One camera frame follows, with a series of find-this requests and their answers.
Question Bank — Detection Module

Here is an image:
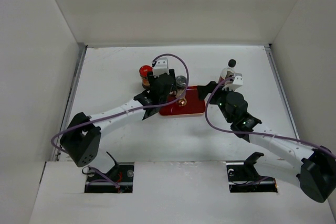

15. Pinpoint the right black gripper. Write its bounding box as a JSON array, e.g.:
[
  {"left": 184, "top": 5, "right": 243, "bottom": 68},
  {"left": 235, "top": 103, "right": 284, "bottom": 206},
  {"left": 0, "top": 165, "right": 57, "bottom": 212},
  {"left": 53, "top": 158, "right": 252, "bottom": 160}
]
[{"left": 197, "top": 81, "right": 237, "bottom": 123}]

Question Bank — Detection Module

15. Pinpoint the red lid sauce jar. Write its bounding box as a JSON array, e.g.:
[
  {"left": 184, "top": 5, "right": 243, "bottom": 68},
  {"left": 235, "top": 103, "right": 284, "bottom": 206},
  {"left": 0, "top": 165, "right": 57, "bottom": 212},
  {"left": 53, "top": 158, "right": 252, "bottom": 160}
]
[{"left": 139, "top": 65, "right": 152, "bottom": 90}]

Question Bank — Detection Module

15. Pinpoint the clear lid spice jar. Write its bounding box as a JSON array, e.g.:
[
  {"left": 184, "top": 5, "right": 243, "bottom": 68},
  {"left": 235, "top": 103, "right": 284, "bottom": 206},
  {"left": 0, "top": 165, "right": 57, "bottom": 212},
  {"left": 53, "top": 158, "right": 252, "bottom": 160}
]
[{"left": 175, "top": 75, "right": 187, "bottom": 99}]

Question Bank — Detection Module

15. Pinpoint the tall black cap bottle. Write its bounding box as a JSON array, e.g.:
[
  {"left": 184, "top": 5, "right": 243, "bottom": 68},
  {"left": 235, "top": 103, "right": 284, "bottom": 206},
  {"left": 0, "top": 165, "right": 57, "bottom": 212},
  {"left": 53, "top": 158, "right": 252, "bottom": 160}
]
[{"left": 218, "top": 59, "right": 236, "bottom": 90}]

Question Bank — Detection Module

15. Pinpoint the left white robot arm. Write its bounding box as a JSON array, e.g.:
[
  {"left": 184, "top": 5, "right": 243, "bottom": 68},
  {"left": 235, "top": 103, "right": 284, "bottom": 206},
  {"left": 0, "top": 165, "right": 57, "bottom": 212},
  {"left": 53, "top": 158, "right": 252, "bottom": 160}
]
[{"left": 60, "top": 69, "right": 176, "bottom": 182}]

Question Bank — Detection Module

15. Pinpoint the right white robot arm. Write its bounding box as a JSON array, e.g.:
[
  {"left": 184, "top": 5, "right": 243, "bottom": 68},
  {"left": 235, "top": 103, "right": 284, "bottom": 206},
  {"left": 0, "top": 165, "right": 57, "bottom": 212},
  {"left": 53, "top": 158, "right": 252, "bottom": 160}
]
[{"left": 197, "top": 78, "right": 335, "bottom": 203}]

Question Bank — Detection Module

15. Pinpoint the red rectangular tray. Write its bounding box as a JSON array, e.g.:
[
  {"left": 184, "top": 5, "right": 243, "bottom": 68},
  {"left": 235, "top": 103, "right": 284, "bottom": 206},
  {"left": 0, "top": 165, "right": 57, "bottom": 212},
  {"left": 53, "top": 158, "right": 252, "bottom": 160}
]
[{"left": 159, "top": 86, "right": 205, "bottom": 116}]

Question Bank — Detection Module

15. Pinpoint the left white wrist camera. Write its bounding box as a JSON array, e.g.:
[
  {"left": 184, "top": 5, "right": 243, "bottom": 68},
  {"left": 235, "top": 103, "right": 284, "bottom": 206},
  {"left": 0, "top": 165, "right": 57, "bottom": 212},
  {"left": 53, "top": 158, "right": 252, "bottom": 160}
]
[{"left": 152, "top": 57, "right": 169, "bottom": 78}]

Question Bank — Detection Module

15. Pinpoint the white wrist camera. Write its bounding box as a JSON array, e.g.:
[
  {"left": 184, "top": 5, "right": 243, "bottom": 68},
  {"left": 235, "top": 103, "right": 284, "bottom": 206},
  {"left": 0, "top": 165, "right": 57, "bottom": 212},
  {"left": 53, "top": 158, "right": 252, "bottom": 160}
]
[
  {"left": 152, "top": 57, "right": 169, "bottom": 78},
  {"left": 222, "top": 73, "right": 244, "bottom": 91}
]

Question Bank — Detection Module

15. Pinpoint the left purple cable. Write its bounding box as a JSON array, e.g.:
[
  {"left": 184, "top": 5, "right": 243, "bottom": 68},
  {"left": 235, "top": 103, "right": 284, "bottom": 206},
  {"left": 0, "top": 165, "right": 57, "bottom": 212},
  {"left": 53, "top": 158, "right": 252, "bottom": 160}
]
[{"left": 50, "top": 54, "right": 190, "bottom": 154}]

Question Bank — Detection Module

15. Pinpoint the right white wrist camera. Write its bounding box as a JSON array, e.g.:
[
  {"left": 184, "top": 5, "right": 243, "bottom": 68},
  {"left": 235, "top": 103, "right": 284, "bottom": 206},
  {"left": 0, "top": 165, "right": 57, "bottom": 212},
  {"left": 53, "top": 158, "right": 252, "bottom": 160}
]
[{"left": 222, "top": 73, "right": 244, "bottom": 91}]

